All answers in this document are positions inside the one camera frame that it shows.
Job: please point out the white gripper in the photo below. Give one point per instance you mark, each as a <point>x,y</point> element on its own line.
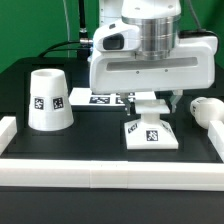
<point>116,67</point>

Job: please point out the white lamp base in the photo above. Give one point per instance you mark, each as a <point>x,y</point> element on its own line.
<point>149,131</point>

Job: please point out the white lamp bulb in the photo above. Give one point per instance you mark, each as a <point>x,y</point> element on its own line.
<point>205,110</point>

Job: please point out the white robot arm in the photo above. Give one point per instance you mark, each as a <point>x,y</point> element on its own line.
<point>144,51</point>

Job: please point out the white marker sheet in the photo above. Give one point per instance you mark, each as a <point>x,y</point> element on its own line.
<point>85,97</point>

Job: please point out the white lamp shade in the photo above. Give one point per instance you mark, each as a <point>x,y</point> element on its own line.
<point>49,108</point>

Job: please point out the black cable post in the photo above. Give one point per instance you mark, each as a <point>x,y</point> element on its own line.
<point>83,52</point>

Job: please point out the white U-shaped fence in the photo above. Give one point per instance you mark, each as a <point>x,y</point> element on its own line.
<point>104,174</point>

